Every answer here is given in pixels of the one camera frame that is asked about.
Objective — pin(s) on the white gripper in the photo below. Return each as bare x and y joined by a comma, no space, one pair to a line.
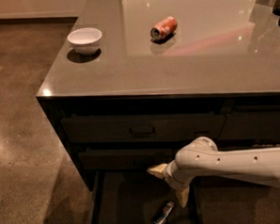
174,179

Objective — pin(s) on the blue silver redbull can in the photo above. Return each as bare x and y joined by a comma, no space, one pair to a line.
163,212

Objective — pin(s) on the middle left drawer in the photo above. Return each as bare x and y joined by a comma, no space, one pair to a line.
125,159

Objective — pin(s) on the open bottom left drawer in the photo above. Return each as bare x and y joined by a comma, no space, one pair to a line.
133,197

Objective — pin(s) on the top left drawer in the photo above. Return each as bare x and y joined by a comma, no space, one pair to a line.
141,128

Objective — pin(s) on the top right drawer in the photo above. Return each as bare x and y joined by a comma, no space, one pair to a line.
252,125

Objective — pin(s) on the dark counter cabinet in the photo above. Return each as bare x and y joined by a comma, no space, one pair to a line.
223,57

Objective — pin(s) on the orange soda can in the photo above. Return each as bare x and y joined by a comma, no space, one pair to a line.
164,28

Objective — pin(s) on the white ceramic bowl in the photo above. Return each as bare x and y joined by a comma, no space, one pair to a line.
85,41

